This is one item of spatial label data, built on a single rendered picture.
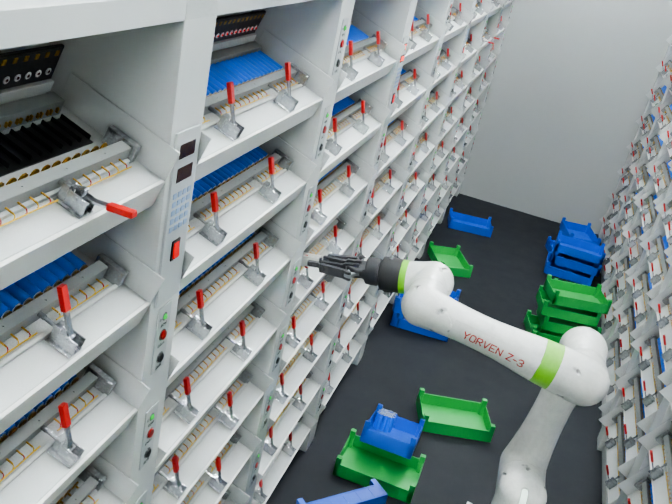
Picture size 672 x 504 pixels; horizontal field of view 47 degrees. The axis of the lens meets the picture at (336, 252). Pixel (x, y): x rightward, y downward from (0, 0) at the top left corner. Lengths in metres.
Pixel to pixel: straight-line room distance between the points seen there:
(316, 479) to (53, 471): 1.84
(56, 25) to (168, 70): 0.28
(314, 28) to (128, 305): 0.81
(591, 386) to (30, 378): 1.33
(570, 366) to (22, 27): 1.50
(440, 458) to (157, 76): 2.38
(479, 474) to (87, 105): 2.40
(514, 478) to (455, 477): 0.96
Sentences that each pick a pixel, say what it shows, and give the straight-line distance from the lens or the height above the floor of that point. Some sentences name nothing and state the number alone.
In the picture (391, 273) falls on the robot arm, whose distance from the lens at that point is 2.05.
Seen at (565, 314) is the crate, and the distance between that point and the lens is 4.25.
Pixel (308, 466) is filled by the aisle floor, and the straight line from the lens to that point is 2.99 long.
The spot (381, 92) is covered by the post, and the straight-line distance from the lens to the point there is 2.44.
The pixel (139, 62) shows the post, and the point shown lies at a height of 1.65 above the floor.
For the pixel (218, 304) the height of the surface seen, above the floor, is 1.11.
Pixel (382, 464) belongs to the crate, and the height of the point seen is 0.00.
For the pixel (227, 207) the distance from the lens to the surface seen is 1.52.
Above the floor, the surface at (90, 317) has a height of 1.31.
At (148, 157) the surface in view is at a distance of 1.13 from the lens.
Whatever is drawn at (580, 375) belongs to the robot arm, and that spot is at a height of 1.00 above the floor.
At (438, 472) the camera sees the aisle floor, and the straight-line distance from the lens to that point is 3.14.
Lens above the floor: 1.90
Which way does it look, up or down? 24 degrees down
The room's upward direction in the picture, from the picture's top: 13 degrees clockwise
